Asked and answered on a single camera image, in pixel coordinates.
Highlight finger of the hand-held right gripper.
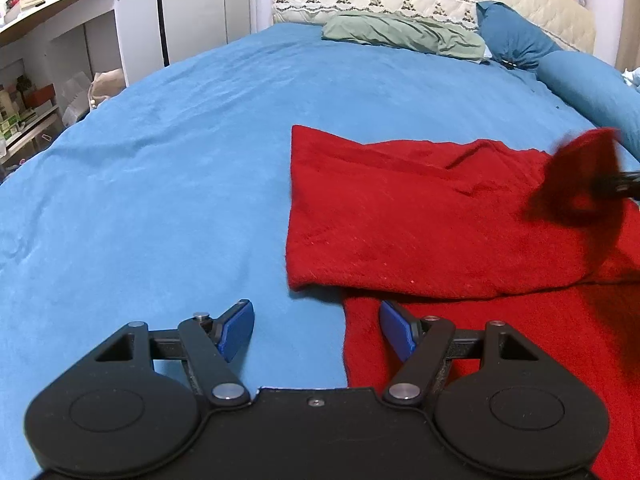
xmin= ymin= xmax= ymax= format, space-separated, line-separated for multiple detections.
xmin=592 ymin=170 xmax=640 ymax=202

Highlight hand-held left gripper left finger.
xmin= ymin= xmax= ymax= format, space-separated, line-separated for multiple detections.
xmin=95 ymin=299 xmax=255 ymax=408

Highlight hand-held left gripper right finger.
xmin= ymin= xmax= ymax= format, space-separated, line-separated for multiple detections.
xmin=378 ymin=300 xmax=544 ymax=407

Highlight red knit sweater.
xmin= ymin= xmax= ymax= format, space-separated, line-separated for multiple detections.
xmin=285 ymin=124 xmax=640 ymax=480

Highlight long blue pillow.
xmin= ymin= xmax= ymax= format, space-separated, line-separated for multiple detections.
xmin=537 ymin=50 xmax=640 ymax=162

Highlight dark blue pillow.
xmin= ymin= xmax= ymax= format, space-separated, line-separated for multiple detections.
xmin=475 ymin=0 xmax=564 ymax=71

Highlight green pillow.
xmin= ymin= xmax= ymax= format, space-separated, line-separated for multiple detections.
xmin=321 ymin=9 xmax=489 ymax=64

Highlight beige cloth bag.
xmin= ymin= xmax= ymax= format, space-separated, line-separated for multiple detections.
xmin=87 ymin=68 xmax=126 ymax=111

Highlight red box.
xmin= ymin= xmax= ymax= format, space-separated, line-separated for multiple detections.
xmin=24 ymin=85 xmax=56 ymax=109

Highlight green boxes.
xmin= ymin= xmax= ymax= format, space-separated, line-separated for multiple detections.
xmin=0 ymin=85 xmax=26 ymax=141

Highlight white wardrobe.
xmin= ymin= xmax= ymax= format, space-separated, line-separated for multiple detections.
xmin=159 ymin=0 xmax=274 ymax=67

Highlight white shelf desk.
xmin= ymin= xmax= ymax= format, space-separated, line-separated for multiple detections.
xmin=0 ymin=0 xmax=166 ymax=173

